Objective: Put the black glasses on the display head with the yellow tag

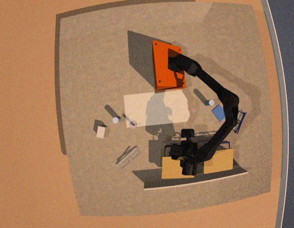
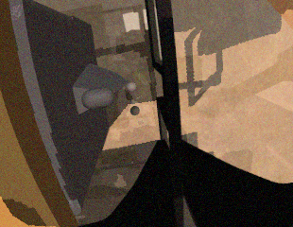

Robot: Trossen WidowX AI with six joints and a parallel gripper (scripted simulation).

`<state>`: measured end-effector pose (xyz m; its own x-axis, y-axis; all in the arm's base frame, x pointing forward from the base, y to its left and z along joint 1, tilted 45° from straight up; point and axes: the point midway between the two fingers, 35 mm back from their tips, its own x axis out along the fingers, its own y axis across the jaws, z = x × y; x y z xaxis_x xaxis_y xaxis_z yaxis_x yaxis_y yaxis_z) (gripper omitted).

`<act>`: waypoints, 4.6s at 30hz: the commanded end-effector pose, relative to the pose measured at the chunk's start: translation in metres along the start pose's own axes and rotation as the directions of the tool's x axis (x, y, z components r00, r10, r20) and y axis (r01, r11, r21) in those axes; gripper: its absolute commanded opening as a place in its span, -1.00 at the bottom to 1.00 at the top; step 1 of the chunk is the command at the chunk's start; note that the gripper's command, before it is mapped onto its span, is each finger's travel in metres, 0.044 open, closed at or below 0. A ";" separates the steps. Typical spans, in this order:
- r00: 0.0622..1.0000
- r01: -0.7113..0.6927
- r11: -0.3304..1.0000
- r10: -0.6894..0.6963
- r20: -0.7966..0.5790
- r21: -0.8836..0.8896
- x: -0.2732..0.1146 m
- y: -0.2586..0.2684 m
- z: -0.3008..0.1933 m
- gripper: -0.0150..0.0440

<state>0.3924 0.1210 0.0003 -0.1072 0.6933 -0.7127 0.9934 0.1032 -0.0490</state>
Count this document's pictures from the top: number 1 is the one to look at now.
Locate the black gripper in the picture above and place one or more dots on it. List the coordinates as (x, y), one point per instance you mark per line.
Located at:
(188, 134)

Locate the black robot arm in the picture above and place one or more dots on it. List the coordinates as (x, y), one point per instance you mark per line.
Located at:
(230, 103)

